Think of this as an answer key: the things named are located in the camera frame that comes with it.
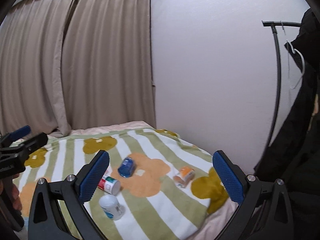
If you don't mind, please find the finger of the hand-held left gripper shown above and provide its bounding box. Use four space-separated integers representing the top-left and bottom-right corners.
2 125 32 143
15 132 48 157

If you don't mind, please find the person's left hand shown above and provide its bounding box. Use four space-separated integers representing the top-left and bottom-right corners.
11 177 23 211

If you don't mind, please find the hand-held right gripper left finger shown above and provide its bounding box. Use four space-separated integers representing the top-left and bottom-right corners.
27 150 110 240

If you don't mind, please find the beige curtain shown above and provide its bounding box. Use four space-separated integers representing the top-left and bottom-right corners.
0 0 75 137
61 0 157 131

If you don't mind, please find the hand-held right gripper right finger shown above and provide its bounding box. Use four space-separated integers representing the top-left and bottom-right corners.
212 150 294 240

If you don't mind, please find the white bottle, blue label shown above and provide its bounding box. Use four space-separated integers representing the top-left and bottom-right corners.
99 194 125 221

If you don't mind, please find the black clothes rack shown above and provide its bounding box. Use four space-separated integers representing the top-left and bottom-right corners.
262 20 304 148

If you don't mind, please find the red green white cup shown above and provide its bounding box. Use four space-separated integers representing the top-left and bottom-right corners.
97 175 121 195

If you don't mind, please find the blue cup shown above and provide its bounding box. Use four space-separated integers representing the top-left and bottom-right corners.
118 156 137 178

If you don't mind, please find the striped floral blanket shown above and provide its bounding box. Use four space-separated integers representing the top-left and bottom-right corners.
15 128 230 240

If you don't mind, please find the white clothes hanger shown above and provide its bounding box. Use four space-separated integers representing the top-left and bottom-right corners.
284 40 307 90

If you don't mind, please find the black jacket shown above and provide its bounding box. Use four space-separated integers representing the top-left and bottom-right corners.
253 8 320 240

